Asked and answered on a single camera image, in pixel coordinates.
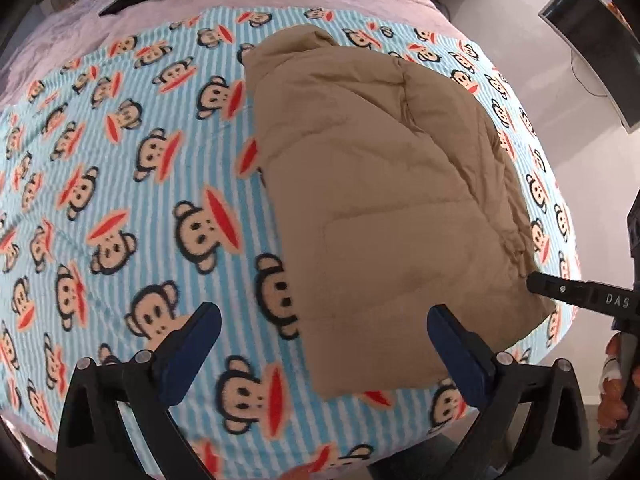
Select black cable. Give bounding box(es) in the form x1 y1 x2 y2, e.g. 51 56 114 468
570 50 608 97

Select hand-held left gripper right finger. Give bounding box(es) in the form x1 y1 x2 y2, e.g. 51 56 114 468
426 304 592 480

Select beige puffer jacket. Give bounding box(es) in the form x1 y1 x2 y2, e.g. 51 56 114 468
241 24 557 403

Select person's right hand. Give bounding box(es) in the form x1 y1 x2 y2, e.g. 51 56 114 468
600 332 632 428

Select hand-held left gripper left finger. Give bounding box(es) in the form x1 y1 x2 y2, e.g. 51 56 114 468
56 302 222 480

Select lavender bed sheet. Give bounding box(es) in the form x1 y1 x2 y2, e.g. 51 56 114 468
0 0 453 106

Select black wall television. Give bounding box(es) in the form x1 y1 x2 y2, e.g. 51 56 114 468
537 0 640 135

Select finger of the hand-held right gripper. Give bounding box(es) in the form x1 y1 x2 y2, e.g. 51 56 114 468
526 271 640 317

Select striped monkey print blanket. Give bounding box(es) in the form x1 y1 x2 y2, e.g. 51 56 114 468
0 4 583 480

